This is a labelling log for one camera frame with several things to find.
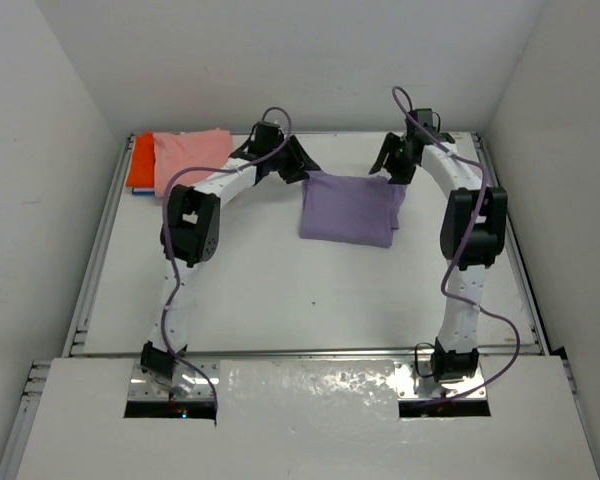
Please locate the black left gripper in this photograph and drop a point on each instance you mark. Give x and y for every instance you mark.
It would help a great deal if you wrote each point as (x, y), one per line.
(287, 159)

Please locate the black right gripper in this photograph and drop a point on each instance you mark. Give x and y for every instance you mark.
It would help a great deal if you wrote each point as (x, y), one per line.
(400, 175)

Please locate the purple t-shirt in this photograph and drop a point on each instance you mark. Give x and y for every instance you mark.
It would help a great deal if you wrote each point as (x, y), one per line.
(350, 209)

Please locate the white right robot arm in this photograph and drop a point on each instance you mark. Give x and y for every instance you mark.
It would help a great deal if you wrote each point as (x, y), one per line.
(471, 238)

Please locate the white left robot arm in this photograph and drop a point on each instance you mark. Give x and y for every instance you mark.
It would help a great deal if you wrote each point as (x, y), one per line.
(191, 225)

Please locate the folded pink t-shirt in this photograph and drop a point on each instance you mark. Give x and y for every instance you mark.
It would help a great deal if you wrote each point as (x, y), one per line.
(175, 152)

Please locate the folded orange t-shirt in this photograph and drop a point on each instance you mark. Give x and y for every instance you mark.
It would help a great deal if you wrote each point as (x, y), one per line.
(141, 172)

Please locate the white foam front cover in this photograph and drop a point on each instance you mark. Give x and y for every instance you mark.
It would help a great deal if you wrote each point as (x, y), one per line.
(305, 420)

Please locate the aluminium front table rail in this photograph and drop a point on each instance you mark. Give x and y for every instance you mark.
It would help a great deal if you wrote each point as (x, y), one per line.
(300, 354)

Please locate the aluminium table rail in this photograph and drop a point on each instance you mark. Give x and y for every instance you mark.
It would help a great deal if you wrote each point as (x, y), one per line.
(80, 319)
(300, 354)
(524, 291)

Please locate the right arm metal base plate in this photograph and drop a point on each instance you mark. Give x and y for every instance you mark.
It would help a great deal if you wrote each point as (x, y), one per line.
(412, 387)

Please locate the aluminium right table rail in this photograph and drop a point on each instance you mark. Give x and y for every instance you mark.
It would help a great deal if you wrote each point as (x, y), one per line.
(524, 291)

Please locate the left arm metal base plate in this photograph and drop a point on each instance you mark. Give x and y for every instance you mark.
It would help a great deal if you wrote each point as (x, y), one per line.
(185, 384)

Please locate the aluminium left table rail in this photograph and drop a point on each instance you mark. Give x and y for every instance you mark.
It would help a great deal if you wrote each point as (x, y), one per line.
(80, 319)

